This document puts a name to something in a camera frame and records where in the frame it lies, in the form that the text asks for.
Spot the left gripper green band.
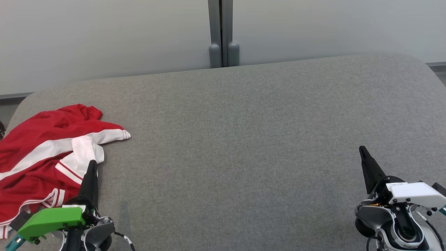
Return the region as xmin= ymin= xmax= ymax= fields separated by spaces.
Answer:
xmin=17 ymin=160 xmax=105 ymax=244

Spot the grey double partition post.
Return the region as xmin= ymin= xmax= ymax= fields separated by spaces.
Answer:
xmin=208 ymin=0 xmax=240 ymax=68

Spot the red white Bulls shirt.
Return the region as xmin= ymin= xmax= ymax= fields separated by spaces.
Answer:
xmin=0 ymin=104 xmax=131 ymax=210

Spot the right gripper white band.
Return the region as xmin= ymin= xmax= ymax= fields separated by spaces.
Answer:
xmin=359 ymin=146 xmax=446 ymax=210

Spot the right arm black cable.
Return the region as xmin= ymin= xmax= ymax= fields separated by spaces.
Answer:
xmin=423 ymin=215 xmax=446 ymax=251

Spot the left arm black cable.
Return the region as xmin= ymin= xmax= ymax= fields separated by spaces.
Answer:
xmin=113 ymin=231 xmax=136 ymax=251

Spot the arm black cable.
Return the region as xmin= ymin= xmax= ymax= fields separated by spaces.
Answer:
xmin=423 ymin=215 xmax=446 ymax=251
xmin=113 ymin=231 xmax=136 ymax=251

